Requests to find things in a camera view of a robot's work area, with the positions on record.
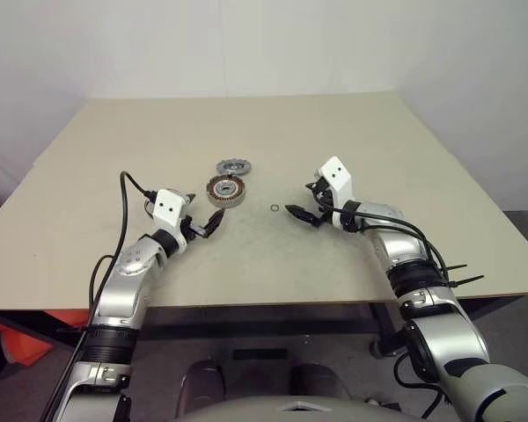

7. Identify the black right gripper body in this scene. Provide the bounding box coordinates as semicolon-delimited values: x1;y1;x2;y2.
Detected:
307;174;338;223

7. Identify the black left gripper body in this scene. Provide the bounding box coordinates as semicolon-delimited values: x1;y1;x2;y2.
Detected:
180;216;207;243

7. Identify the round silver motor stator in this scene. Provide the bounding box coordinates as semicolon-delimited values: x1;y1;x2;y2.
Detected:
205;173;248;207

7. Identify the grey metal gear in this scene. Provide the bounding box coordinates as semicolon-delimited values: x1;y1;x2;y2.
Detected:
215;157;253;176

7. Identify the grey robot torso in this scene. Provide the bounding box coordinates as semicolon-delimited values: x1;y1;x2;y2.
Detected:
171;386;406;422

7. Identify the orange object under table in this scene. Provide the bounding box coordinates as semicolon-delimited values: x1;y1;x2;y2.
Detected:
0;309;93;367

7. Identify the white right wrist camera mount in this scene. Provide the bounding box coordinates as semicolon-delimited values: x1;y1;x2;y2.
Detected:
319;156;362;229

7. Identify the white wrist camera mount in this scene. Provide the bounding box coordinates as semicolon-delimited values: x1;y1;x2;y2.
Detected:
319;156;362;229
151;188;194;255

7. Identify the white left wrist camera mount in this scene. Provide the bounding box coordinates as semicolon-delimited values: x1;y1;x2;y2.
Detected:
151;188;194;255

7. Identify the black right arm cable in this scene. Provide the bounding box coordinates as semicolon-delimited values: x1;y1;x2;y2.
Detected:
332;206;450;282

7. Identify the black table frame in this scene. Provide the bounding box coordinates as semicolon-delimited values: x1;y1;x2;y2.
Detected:
0;294;528;366

